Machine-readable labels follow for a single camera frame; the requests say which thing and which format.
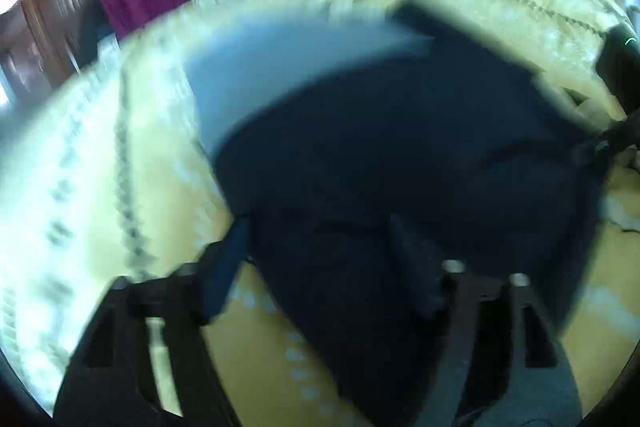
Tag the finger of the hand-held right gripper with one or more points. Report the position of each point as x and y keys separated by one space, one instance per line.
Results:
x=607 y=146

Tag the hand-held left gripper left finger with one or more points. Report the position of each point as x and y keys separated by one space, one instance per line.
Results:
x=225 y=267

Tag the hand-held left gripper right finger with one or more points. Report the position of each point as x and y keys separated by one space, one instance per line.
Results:
x=417 y=272

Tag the navy pants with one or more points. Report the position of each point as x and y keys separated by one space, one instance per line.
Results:
x=400 y=132

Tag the yellow patterned blanket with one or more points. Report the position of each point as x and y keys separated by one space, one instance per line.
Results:
x=100 y=157

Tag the grey garment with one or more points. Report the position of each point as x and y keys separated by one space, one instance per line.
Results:
x=260 y=72

